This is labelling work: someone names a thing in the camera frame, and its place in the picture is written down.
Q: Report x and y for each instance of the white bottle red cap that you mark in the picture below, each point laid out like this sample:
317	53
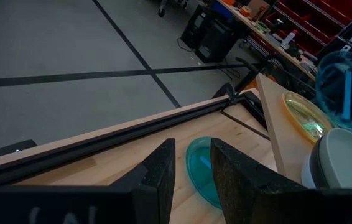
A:
289	39

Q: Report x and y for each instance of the long wooden bench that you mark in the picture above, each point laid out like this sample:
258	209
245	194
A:
276	43

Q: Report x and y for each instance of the wooden shelf black metal frame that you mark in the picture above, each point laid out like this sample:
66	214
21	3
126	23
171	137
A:
285	146

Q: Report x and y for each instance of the translucent orange plate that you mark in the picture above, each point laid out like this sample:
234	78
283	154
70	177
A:
287	104

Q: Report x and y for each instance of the translucent teal plate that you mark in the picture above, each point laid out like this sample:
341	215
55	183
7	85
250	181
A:
331	84
199	174

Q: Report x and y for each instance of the orange tape roll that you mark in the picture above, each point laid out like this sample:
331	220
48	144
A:
245	11

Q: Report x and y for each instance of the black computer tower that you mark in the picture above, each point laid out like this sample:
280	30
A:
194	25
216	43

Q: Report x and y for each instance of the rack with red bins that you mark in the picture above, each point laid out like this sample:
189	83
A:
316	21

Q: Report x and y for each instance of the blue storage bin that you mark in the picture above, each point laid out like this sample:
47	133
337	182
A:
222	9

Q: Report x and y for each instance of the mint green plate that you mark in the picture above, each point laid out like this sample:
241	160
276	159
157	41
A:
347	158

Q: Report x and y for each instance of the black clamp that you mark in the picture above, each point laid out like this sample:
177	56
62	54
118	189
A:
230	91

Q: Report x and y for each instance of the orange tray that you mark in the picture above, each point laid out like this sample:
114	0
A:
229	2

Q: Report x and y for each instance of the brown cardboard box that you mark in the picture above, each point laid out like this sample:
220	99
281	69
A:
258	7

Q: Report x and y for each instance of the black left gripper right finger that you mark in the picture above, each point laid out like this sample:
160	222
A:
247	193

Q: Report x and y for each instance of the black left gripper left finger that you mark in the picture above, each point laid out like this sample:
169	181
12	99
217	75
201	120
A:
154	189

